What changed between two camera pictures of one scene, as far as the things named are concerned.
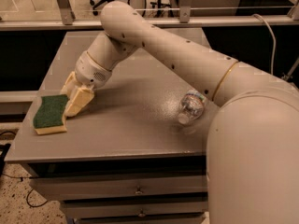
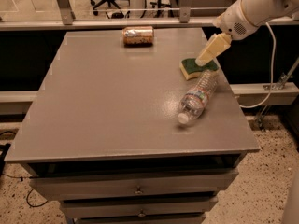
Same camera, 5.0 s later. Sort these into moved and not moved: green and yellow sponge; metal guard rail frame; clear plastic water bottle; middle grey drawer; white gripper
Moved: green and yellow sponge; white gripper
Not moved: clear plastic water bottle; metal guard rail frame; middle grey drawer
